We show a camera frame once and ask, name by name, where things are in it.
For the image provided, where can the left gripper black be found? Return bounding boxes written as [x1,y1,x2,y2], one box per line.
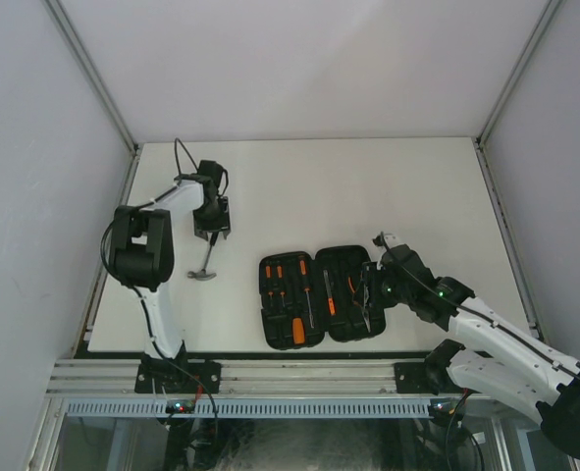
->
[192,196,230,241]

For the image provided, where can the long nose pliers orange handles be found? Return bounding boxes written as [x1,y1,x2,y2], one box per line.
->
[347,276,372,333]

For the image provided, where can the black plastic tool case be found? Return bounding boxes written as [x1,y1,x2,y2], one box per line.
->
[258,245,387,350]

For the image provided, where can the small precision screwdriver orange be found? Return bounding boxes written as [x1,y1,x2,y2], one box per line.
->
[276,264,286,309]

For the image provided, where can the claw hammer orange black handle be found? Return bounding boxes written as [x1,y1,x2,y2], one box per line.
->
[291,318,306,345]

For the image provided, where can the small screwdriver orange black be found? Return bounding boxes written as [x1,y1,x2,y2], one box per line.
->
[265,264,274,309]

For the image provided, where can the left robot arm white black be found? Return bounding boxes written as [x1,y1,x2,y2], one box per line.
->
[100,160,231,393]

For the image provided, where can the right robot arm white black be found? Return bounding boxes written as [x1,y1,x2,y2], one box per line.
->
[361,233,580,460]

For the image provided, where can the right camera black cable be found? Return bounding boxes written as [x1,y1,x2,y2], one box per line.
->
[375,231,580,389]

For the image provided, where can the camera black cable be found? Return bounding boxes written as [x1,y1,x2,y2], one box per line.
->
[100,137,231,359]
[375,231,580,389]

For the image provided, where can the left camera black cable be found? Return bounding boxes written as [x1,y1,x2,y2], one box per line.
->
[100,137,231,359]

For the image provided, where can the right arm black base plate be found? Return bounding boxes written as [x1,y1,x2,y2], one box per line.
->
[394,361,445,394]

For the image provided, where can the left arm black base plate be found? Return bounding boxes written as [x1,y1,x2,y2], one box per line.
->
[134,359,222,394]

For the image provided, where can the aluminium front rail frame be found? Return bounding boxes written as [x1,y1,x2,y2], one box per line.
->
[46,357,423,398]

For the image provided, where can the grey slotted cable duct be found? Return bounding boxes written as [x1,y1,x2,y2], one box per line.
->
[67,397,436,419]

